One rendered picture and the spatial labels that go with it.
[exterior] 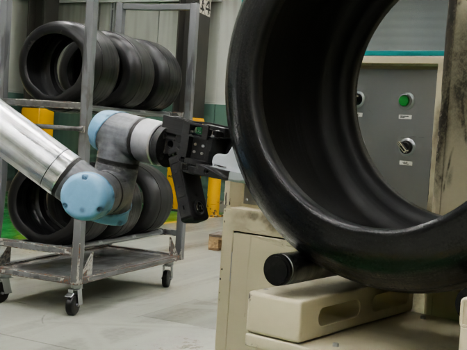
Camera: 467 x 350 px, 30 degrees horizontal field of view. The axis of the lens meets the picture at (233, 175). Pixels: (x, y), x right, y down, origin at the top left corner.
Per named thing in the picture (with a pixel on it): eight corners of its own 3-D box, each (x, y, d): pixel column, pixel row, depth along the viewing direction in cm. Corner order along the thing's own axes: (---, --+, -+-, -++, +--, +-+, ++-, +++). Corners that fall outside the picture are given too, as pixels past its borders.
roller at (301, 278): (403, 264, 146) (379, 264, 149) (402, 237, 146) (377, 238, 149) (290, 287, 118) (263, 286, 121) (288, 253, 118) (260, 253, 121)
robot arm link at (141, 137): (126, 161, 146) (159, 162, 152) (146, 167, 143) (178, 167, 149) (133, 117, 145) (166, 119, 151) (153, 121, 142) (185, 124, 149)
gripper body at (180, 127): (210, 126, 135) (153, 114, 142) (201, 180, 136) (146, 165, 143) (240, 128, 141) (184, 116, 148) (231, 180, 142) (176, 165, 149)
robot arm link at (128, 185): (71, 221, 145) (85, 156, 145) (90, 214, 157) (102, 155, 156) (117, 231, 145) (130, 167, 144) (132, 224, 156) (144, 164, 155)
